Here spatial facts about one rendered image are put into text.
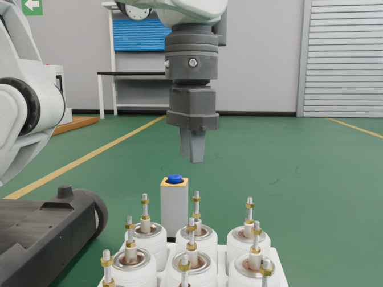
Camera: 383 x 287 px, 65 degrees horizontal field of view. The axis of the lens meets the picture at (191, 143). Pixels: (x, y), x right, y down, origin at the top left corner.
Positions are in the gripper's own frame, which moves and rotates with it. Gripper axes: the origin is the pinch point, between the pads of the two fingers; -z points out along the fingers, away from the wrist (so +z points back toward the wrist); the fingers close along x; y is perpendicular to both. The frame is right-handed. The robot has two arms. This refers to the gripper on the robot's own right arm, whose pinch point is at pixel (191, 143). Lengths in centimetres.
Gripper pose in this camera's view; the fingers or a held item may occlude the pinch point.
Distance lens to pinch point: 52.7
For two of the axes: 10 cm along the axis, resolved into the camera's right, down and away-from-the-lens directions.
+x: -4.8, -1.8, 8.6
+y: -8.8, 0.9, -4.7
